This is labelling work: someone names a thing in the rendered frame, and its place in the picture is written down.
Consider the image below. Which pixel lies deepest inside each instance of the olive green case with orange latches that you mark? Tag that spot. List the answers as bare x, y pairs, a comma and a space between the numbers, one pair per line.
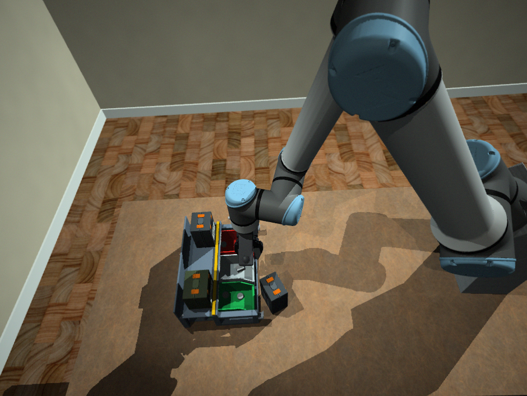
198, 289

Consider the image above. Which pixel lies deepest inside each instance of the green open bin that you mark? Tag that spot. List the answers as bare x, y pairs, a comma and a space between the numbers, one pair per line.
232, 302

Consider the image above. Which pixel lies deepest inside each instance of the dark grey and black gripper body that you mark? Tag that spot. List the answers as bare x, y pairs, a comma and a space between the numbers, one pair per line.
255, 238

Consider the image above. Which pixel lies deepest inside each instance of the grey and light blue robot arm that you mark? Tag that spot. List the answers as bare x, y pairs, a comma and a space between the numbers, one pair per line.
383, 67

